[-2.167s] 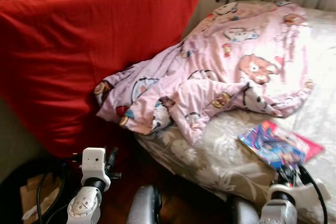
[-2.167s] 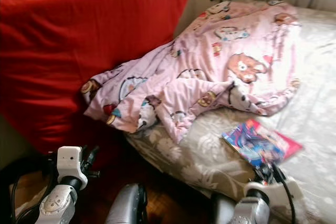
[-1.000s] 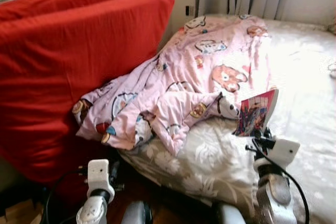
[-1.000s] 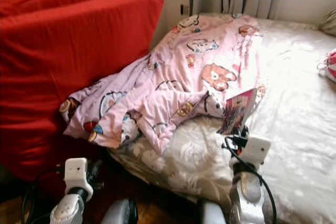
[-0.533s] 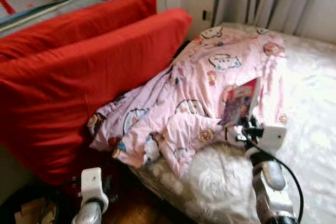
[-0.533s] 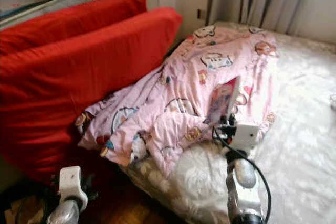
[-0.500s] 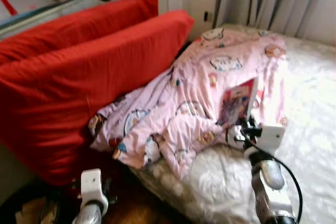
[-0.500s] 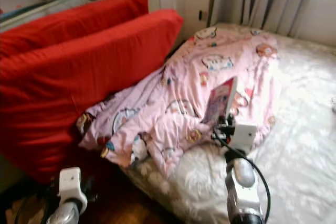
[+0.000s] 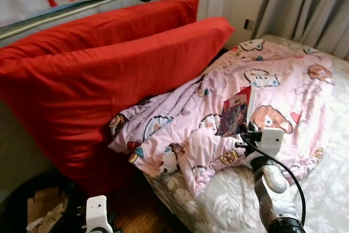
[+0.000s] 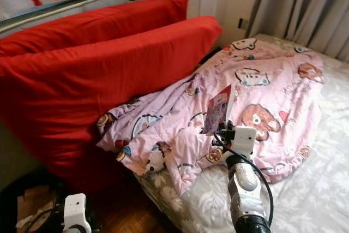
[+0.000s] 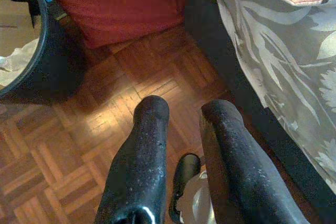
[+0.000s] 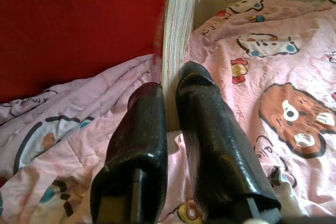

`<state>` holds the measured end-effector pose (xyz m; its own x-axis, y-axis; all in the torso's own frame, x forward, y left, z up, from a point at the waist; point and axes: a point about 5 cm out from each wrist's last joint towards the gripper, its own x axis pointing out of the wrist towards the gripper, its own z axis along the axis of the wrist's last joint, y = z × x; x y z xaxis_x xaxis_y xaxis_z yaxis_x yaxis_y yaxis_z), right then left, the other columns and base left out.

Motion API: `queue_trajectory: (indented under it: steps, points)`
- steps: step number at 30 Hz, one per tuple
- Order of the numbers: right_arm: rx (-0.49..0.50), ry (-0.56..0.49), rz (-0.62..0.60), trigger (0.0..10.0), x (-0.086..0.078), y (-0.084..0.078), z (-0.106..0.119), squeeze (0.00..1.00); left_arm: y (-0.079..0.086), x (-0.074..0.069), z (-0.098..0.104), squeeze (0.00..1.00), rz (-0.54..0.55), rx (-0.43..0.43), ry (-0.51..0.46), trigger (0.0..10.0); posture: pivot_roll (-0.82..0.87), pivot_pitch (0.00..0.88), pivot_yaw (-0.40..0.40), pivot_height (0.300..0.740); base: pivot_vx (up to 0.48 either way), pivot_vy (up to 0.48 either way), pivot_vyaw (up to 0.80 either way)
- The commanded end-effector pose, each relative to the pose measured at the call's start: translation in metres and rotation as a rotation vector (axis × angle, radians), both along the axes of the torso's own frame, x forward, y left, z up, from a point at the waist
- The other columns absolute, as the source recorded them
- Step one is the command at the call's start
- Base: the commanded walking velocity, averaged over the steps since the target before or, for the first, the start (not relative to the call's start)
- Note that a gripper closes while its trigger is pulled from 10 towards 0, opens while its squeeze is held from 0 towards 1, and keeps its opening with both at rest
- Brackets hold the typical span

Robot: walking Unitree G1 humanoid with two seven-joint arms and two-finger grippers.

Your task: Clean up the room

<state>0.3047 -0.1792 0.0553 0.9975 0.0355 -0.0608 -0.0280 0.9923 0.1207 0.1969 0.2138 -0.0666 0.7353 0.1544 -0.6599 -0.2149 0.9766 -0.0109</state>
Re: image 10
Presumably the flat red cushion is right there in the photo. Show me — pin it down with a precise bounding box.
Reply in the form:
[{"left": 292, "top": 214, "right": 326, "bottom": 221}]
[{"left": 0, "top": 0, "right": 190, "bottom": 59}]

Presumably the colourful superhero comic book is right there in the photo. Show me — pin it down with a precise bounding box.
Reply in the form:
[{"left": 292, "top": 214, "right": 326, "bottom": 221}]
[{"left": 201, "top": 84, "right": 238, "bottom": 135}]

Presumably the brown cardboard piece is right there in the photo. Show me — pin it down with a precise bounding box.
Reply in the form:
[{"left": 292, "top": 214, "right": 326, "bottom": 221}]
[{"left": 17, "top": 187, "right": 50, "bottom": 212}]

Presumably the black round waste bin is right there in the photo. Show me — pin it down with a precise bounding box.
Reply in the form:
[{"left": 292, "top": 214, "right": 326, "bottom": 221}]
[{"left": 0, "top": 181, "right": 66, "bottom": 233}]

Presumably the large red cushion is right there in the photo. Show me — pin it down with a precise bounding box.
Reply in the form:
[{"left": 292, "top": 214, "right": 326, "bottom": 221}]
[{"left": 0, "top": 16, "right": 223, "bottom": 190}]

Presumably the bed with beige floral sheet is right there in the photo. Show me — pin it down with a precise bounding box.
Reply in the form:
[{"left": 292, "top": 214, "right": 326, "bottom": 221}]
[{"left": 134, "top": 34, "right": 349, "bottom": 233}]

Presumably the wide grey curtain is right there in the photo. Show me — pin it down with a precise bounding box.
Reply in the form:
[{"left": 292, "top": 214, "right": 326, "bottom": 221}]
[{"left": 245, "top": 0, "right": 349, "bottom": 62}]

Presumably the pink cartoon print blanket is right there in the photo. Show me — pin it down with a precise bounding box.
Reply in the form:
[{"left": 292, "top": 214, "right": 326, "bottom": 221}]
[{"left": 97, "top": 38, "right": 325, "bottom": 196}]

